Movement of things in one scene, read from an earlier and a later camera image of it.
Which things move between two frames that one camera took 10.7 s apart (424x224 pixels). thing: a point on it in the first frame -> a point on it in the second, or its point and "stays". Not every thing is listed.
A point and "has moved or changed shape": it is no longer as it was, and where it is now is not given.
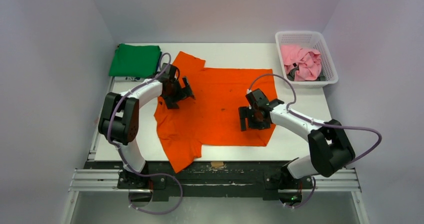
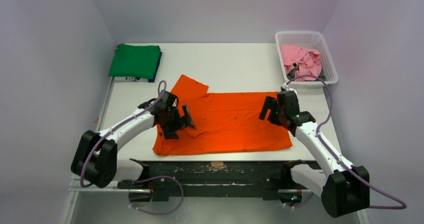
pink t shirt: x=309 y=62 stays
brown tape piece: x=216 y=164 stays
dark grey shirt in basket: x=291 y=74 stays
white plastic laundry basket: x=307 y=58 stays
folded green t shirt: x=135 y=60 stays
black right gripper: x=249 y=118 -> x=274 y=110
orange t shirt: x=212 y=118 has moved or changed shape
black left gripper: x=171 y=102 -> x=179 y=122
